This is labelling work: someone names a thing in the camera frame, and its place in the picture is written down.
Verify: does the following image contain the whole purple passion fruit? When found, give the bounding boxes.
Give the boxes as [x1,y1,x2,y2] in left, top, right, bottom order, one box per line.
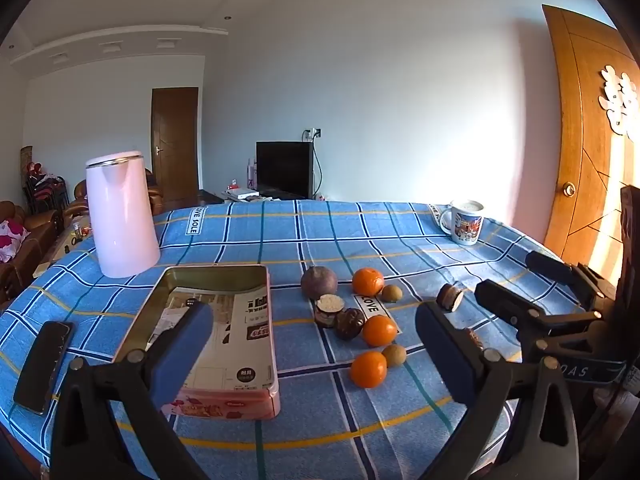
[300,265,339,302]

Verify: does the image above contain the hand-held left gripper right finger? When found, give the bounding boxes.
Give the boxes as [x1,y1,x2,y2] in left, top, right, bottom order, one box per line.
[416,302,582,480]

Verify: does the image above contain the brown leather armchair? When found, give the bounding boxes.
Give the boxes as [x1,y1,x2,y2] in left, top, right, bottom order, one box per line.
[65,169,166,218]

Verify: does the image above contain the low coffee table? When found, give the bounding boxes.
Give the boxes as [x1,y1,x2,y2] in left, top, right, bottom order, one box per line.
[32,215,93,278]

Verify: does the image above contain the passion fruit half white flesh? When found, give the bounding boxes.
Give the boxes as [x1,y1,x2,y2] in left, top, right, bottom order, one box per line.
[314,293,346,329]

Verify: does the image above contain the blue plaid tablecloth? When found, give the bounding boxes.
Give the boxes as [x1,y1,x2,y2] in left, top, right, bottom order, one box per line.
[0,200,591,480]

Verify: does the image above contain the black power cable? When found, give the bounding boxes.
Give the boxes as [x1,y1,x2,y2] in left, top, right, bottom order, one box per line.
[302,129,325,198]

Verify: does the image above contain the orange mandarin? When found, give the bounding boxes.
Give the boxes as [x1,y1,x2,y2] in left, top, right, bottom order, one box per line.
[352,267,385,297]
[349,351,388,389]
[362,315,399,348]

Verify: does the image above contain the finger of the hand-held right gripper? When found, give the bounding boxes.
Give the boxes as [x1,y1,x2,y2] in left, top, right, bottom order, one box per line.
[525,250,617,312]
[474,279,602,349]

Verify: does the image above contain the stacked dark chairs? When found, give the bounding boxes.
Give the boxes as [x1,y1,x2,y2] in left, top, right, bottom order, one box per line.
[22,160,69,215]

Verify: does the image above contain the brown leather sofa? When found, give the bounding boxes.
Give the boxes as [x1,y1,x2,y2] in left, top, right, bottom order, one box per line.
[0,200,65,303]

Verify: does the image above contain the white floral cushion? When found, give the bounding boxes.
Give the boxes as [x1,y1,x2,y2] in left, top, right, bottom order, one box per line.
[0,219,31,263]

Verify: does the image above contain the light wooden door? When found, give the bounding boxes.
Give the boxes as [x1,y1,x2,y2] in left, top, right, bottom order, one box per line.
[542,4,640,281]

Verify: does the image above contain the printed paper sheet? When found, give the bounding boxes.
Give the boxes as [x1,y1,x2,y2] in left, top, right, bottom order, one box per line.
[147,287,274,391]

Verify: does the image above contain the black smartphone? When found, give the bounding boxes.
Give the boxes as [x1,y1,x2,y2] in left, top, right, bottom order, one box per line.
[13,321,75,416]

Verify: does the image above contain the black television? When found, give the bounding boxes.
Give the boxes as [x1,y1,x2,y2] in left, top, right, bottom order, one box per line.
[256,141,315,200]

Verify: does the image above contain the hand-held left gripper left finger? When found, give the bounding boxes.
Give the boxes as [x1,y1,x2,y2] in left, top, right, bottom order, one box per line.
[51,301,214,480]

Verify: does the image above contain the pink metal tin box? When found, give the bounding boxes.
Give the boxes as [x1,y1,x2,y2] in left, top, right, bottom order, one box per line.
[111,263,281,420]

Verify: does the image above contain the dark passion fruit half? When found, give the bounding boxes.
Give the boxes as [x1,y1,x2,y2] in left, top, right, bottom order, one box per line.
[333,308,366,341]

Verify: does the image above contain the dark brown door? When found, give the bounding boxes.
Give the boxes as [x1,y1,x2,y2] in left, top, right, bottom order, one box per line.
[151,87,200,204]

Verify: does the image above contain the white printed mug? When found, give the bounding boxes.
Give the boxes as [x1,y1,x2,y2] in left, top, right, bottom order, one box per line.
[438,199,485,246]

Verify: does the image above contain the white paper door decoration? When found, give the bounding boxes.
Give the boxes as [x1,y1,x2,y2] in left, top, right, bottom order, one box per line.
[599,64,640,137]

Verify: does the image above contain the low television stand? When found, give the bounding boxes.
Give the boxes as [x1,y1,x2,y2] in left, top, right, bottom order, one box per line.
[196,188,321,206]

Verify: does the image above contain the pink electric kettle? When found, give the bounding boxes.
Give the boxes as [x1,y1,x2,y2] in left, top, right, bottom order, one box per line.
[85,150,161,279]

